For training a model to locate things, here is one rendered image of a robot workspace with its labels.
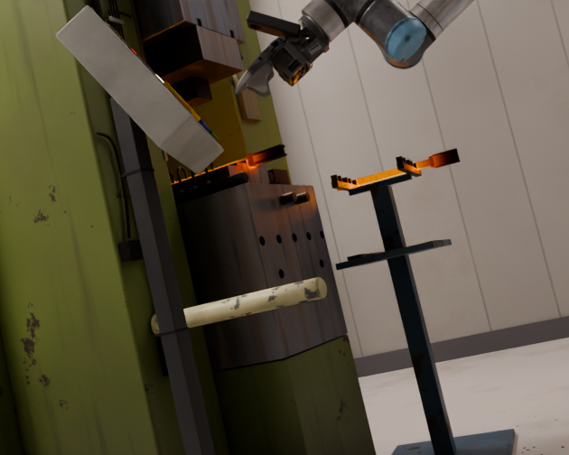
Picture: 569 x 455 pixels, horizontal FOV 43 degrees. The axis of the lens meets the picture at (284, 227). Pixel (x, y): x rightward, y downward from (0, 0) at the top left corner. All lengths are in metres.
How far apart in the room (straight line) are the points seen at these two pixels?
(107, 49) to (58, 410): 0.93
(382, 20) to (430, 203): 3.07
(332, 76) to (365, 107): 0.30
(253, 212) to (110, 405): 0.57
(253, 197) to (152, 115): 0.60
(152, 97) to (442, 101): 3.43
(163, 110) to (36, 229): 0.68
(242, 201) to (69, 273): 0.45
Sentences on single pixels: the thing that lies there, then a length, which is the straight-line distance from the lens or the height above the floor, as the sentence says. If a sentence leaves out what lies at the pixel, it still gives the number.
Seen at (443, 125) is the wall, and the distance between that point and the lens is 4.56.
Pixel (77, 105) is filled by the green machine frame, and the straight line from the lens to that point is 1.77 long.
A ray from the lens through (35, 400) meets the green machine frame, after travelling 1.93.
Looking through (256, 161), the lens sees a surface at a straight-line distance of 1.97.
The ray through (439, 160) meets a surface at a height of 0.94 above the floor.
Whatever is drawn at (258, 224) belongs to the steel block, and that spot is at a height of 0.81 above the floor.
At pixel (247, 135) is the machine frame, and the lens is 2.30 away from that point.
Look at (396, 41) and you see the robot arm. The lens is 1.51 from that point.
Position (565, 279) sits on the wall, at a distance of 4.52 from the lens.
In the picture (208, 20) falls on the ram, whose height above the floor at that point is 1.39.
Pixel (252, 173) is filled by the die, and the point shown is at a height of 0.96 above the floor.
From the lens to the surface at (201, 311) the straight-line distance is 1.62.
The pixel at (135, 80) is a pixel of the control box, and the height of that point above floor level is 1.04.
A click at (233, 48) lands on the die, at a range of 2.11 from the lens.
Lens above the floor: 0.63
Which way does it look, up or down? 5 degrees up
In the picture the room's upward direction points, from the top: 13 degrees counter-clockwise
